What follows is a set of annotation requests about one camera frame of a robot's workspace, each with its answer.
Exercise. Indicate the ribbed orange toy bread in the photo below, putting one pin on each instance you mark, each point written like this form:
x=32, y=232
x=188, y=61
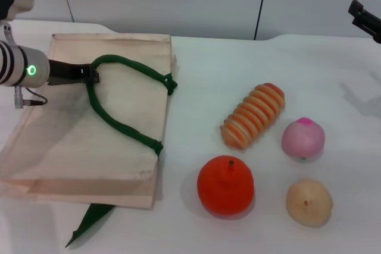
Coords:
x=253, y=114

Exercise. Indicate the pink toy peach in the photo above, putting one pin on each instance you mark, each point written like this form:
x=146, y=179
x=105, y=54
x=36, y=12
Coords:
x=303, y=141

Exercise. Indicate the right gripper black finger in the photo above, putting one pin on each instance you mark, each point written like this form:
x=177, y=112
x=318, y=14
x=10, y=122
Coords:
x=367, y=29
x=356, y=7

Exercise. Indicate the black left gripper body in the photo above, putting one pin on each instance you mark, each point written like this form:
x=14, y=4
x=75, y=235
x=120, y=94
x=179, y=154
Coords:
x=65, y=72

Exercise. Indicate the tan toy pear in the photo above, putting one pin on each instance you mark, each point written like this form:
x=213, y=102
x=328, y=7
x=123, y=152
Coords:
x=309, y=203

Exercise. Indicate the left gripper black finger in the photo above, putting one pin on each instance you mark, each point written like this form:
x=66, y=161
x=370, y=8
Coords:
x=90, y=74

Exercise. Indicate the orange toy fruit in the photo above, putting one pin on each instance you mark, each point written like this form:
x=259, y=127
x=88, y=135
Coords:
x=226, y=191

